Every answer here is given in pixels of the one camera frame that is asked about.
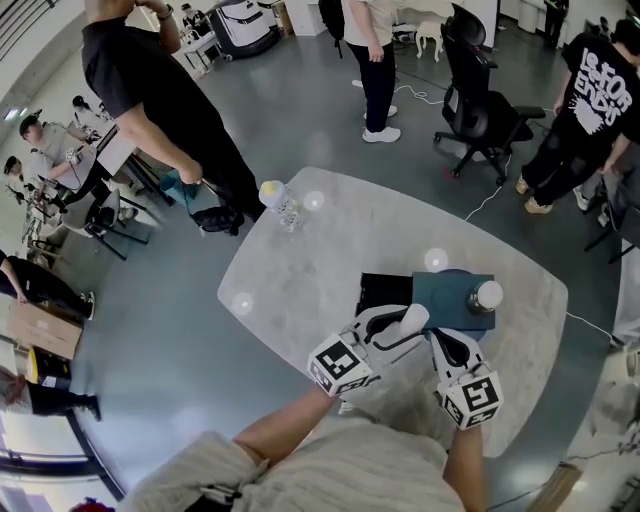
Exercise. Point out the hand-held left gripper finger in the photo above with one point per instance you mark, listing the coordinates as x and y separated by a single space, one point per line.
380 310
395 350

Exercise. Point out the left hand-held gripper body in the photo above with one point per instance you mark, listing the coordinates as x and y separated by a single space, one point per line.
340 365

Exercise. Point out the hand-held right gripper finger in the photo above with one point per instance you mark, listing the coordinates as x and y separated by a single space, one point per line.
475 352
439 362

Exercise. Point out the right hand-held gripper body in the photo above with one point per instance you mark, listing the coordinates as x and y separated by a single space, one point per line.
472 400

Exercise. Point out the black tray box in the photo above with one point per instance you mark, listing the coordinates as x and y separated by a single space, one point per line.
385 290

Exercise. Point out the small white cylinder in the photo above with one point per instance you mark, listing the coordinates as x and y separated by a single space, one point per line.
414 317

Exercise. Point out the person's left forearm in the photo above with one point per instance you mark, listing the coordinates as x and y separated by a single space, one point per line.
285 422

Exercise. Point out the person's right forearm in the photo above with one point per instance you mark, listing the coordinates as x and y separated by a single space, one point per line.
465 465

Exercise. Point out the round blue tray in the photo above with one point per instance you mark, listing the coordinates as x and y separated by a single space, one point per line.
482 334

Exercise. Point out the person's light shoe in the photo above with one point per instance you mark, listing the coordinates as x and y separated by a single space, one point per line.
347 407

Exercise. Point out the glass jar white lid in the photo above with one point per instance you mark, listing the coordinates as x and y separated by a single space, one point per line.
490 295

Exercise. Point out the dark teal storage box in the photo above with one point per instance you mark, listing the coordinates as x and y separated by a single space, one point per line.
440 300

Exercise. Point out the person's grey knit shirt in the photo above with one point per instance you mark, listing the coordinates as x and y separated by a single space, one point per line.
350 475

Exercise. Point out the wooden plank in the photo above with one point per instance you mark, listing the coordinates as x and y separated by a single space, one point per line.
560 487

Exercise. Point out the clear patterned bottle yellow cap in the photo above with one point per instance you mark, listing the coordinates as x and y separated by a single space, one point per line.
280 200

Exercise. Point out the black office chair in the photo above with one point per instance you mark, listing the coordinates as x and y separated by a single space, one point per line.
470 100

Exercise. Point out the teal bin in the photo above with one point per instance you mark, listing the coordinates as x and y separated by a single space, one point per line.
172 185

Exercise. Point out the white carved stool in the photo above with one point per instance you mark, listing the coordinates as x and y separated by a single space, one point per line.
429 30

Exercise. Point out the red fabric item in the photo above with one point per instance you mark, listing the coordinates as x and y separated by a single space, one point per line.
92 505

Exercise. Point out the yellow black case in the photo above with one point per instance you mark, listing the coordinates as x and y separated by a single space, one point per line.
50 367

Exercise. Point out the grey chair black legs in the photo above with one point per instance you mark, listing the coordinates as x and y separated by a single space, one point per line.
82 215

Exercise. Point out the cardboard box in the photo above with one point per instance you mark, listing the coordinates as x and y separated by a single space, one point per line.
40 330

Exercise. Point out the white shelving cabinet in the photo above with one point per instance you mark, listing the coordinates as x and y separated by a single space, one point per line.
305 17

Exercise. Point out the white table black legs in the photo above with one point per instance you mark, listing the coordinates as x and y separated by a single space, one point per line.
117 150

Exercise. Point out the black white mobile robot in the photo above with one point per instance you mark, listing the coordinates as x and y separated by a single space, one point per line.
240 35

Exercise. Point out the black window frame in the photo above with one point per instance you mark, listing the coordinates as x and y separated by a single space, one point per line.
95 450

